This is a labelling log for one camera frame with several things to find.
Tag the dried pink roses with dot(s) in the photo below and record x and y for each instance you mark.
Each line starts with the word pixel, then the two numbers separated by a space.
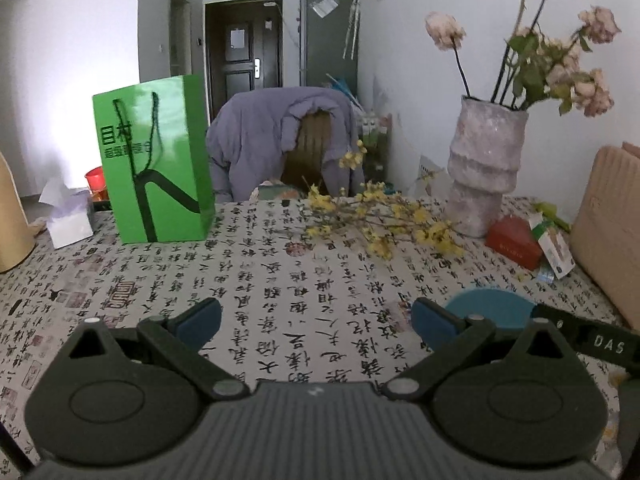
pixel 545 60

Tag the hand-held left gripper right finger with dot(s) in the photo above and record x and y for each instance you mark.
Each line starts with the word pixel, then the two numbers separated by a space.
pixel 432 321

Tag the yellow flower branch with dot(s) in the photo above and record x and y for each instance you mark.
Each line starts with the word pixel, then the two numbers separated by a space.
pixel 390 215

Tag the green snack packet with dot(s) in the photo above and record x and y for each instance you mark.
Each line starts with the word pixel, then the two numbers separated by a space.
pixel 555 250

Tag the green paper bag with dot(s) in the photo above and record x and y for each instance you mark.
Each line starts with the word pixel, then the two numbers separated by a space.
pixel 160 160

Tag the red box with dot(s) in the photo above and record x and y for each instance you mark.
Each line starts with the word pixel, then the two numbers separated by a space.
pixel 512 240

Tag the white paper packet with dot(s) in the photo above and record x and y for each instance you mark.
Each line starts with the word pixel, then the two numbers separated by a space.
pixel 431 177

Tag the dark brown door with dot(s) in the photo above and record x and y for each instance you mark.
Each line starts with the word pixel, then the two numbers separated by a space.
pixel 240 60

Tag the white tissue pack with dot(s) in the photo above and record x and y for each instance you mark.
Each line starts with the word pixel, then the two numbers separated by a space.
pixel 70 225

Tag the white folded umbrella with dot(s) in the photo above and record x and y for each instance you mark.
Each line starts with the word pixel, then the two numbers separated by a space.
pixel 351 25

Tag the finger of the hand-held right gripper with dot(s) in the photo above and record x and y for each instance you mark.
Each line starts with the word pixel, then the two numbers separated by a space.
pixel 565 321

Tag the blue plate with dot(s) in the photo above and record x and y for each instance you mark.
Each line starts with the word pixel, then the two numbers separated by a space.
pixel 490 307

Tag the red bucket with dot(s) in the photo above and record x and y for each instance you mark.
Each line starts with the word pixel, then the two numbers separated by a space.
pixel 95 182

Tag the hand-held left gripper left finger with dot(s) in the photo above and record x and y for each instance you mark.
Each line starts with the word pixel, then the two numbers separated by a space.
pixel 200 321

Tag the chair with purple jacket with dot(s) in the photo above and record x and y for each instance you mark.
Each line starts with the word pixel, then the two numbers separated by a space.
pixel 250 140

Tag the grey refrigerator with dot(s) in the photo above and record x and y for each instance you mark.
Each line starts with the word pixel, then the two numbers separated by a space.
pixel 325 45

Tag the wooden chair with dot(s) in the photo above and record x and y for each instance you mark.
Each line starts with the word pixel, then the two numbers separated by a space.
pixel 307 150

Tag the beige ribbed case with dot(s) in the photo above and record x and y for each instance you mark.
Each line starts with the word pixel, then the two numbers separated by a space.
pixel 607 230

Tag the beige thermos jug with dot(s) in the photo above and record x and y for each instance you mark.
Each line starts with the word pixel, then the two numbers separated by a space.
pixel 12 220

